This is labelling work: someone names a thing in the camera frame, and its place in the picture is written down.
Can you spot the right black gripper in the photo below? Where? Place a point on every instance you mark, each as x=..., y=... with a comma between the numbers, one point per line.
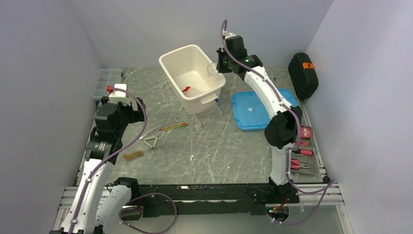
x=221, y=52

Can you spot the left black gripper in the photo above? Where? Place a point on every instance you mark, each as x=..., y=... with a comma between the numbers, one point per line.
x=136, y=115

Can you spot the white plastic bin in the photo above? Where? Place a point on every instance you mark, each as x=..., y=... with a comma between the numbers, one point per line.
x=187, y=66

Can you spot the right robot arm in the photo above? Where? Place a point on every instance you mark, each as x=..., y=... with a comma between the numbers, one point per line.
x=284, y=125

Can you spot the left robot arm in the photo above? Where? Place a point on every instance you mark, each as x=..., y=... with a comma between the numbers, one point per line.
x=86, y=215

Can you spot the brown test tube brush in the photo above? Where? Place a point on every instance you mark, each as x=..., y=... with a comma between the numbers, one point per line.
x=133, y=155

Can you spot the clear compartment organizer box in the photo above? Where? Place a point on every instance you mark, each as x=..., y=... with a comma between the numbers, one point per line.
x=105, y=78

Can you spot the clear test tube rack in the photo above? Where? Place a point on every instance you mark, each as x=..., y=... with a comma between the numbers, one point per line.
x=206, y=116

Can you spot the blue plastic tray lid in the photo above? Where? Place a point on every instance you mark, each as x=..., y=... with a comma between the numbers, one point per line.
x=249, y=112

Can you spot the black tool case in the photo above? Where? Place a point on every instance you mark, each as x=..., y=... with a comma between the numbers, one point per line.
x=303, y=76

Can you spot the red tape measure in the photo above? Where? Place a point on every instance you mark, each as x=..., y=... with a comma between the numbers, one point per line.
x=306, y=132

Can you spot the red pliers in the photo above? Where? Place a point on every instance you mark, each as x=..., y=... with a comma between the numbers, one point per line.
x=296, y=165

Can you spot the grey tool set tray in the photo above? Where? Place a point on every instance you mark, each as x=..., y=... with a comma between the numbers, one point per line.
x=312, y=161

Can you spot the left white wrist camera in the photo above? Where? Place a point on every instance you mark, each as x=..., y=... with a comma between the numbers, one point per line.
x=117, y=94

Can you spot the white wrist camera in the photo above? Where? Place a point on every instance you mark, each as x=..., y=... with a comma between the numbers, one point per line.
x=227, y=35
x=117, y=94

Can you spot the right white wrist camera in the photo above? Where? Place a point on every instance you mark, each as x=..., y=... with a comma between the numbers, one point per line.
x=227, y=35

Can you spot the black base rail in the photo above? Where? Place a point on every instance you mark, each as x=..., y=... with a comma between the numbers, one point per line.
x=207, y=199

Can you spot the red handled screwdriver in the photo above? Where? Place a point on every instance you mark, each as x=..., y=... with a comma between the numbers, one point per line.
x=304, y=152

